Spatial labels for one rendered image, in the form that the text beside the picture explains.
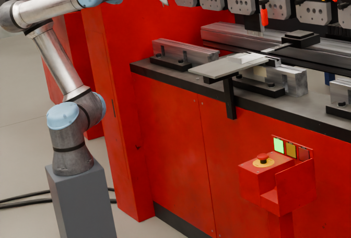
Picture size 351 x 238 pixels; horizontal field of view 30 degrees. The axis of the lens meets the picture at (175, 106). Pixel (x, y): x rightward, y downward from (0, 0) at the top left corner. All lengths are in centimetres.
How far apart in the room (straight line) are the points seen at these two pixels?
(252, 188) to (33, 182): 241
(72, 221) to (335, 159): 94
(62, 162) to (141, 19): 119
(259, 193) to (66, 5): 87
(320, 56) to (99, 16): 112
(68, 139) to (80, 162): 10
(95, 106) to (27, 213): 165
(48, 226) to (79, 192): 142
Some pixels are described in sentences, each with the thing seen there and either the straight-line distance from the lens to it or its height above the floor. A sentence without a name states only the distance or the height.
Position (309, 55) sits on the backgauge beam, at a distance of 279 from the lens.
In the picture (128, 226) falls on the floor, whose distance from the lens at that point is 359.
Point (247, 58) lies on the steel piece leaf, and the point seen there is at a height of 100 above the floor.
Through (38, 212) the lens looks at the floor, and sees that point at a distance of 396.
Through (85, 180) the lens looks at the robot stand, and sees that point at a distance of 236.
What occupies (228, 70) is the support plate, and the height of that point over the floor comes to 100.
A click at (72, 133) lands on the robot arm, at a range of 232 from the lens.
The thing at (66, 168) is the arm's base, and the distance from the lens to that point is 236.
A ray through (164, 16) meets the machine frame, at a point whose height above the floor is 106.
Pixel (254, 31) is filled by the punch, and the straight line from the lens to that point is 263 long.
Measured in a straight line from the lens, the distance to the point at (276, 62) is 257.
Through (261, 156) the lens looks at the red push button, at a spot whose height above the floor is 81.
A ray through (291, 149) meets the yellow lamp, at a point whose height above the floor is 82.
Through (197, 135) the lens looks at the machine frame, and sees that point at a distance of 294.
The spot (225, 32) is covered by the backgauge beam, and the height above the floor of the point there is 98.
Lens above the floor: 169
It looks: 19 degrees down
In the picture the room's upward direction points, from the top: 8 degrees counter-clockwise
